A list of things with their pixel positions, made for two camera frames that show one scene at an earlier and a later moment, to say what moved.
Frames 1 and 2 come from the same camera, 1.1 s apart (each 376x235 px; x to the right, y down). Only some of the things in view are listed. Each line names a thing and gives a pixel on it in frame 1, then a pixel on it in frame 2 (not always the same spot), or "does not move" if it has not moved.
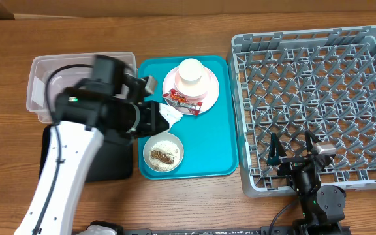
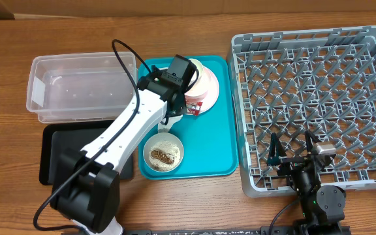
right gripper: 292,160 does not move
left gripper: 153,117 → 182,108
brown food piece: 166,158 does not move
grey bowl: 163,152 does not move
